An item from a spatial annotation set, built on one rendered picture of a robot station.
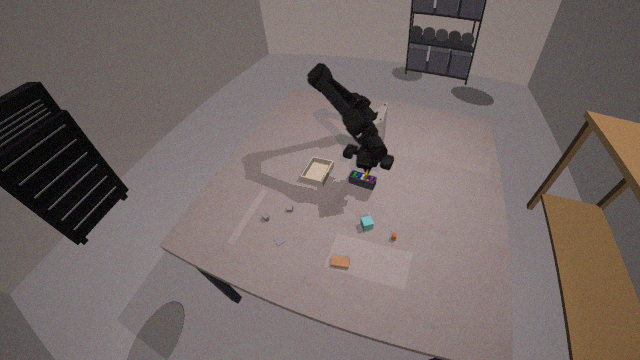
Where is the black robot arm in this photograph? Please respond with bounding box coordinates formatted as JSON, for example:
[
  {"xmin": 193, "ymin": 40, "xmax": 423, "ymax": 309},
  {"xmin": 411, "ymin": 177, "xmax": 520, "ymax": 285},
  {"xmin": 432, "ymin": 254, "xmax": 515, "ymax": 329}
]
[{"xmin": 307, "ymin": 63, "xmax": 387, "ymax": 169}]

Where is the tan flat rectangular block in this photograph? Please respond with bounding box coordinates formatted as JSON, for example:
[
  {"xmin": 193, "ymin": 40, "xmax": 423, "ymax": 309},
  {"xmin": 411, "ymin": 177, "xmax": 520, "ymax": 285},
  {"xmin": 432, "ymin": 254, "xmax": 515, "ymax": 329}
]
[{"xmin": 331, "ymin": 256, "xmax": 350, "ymax": 269}]

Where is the teal cube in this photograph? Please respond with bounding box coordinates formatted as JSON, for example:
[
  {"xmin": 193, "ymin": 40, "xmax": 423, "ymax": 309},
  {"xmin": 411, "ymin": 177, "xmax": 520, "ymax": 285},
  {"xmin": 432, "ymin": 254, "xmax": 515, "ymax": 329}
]
[{"xmin": 360, "ymin": 215, "xmax": 374, "ymax": 232}]

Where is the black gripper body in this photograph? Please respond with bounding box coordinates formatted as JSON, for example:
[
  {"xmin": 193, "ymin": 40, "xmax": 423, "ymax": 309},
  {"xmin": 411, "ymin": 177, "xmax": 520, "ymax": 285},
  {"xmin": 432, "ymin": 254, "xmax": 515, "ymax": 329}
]
[{"xmin": 343, "ymin": 143, "xmax": 395, "ymax": 170}]

